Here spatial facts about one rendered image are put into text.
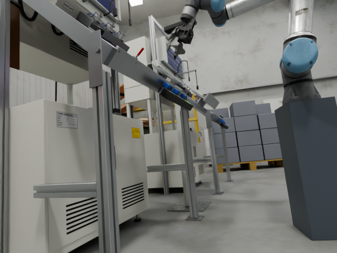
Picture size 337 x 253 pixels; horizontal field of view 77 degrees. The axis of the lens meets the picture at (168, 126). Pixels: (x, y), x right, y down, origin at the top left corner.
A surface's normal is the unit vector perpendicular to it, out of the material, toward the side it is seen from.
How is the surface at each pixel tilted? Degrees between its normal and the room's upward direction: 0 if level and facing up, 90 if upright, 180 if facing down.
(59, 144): 90
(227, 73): 90
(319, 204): 90
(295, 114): 90
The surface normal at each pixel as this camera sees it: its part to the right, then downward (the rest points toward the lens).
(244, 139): -0.12, -0.12
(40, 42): 0.91, -0.14
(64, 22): -0.40, -0.09
